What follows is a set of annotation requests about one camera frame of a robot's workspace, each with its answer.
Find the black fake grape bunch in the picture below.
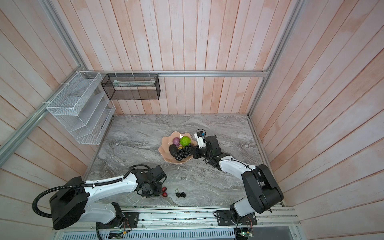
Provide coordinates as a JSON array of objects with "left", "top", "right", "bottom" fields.
[{"left": 175, "top": 145, "right": 192, "bottom": 162}]

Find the green bumpy fake fruit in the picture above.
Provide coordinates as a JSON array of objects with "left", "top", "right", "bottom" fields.
[{"left": 180, "top": 136, "right": 192, "bottom": 147}]

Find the red fake cherry pair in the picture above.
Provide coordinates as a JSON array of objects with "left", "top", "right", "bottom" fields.
[{"left": 162, "top": 187, "right": 168, "bottom": 198}]

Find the dark fake avocado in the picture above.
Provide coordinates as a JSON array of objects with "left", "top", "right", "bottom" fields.
[{"left": 169, "top": 145, "right": 178, "bottom": 158}]

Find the purple fake fruit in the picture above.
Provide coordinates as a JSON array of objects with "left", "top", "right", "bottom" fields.
[{"left": 173, "top": 137, "right": 181, "bottom": 147}]

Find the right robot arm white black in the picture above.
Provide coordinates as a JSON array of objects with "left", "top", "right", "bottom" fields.
[{"left": 191, "top": 131, "right": 284, "bottom": 221}]

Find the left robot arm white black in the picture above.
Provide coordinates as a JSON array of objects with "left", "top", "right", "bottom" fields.
[{"left": 50, "top": 165, "right": 167, "bottom": 230}]

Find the black fake cherry pair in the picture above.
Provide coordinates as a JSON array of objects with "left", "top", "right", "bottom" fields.
[{"left": 175, "top": 189, "right": 186, "bottom": 198}]

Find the pink wavy fruit bowl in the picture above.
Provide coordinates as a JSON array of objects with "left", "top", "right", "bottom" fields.
[{"left": 159, "top": 132, "right": 198, "bottom": 164}]

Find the black mesh basket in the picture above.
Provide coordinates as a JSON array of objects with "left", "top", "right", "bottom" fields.
[{"left": 101, "top": 73, "right": 161, "bottom": 101}]

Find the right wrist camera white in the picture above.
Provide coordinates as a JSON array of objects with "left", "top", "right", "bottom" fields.
[{"left": 194, "top": 129, "right": 207, "bottom": 149}]

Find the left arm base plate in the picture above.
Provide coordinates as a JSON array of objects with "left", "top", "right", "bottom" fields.
[{"left": 96, "top": 212, "right": 140, "bottom": 230}]

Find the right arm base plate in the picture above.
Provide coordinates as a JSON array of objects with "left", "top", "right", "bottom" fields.
[{"left": 213, "top": 210, "right": 258, "bottom": 227}]

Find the black corrugated cable hose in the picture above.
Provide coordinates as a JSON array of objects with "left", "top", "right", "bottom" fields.
[{"left": 31, "top": 176, "right": 124, "bottom": 219}]

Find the horizontal aluminium wall rail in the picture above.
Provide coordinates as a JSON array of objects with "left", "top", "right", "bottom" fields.
[{"left": 98, "top": 70, "right": 269, "bottom": 77}]

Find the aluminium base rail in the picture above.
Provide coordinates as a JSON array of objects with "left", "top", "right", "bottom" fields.
[{"left": 52, "top": 206, "right": 302, "bottom": 233}]

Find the white wire mesh shelf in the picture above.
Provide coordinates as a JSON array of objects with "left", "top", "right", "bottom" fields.
[{"left": 47, "top": 72, "right": 116, "bottom": 145}]

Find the left aluminium frame rail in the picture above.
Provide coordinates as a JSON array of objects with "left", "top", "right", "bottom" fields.
[{"left": 1, "top": 1, "right": 87, "bottom": 166}]

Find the aluminium frame rail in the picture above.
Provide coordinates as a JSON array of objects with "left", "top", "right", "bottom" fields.
[
  {"left": 1, "top": 1, "right": 87, "bottom": 166},
  {"left": 246, "top": 1, "right": 307, "bottom": 117}
]

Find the right aluminium frame rail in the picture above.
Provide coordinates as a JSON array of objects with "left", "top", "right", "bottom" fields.
[{"left": 246, "top": 1, "right": 307, "bottom": 117}]

